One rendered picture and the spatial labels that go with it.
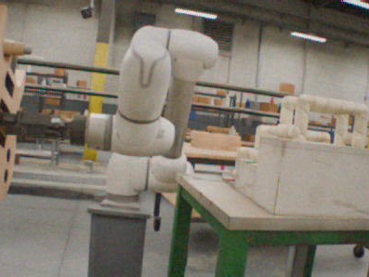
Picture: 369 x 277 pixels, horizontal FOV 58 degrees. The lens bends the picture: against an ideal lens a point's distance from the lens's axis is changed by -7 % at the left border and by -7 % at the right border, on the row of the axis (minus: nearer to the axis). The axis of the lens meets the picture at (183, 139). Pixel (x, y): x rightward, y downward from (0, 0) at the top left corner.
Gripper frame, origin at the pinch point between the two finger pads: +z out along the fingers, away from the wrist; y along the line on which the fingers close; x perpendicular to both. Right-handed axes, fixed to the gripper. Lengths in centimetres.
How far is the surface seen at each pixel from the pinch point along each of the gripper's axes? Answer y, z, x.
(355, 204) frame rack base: -14, -85, -17
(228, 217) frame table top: -12, -52, -20
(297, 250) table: 40, -100, -29
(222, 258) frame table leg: -7, -52, -29
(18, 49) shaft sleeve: -6.0, -1.8, 17.0
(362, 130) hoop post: -19, -85, 1
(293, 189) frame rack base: -14, -67, -13
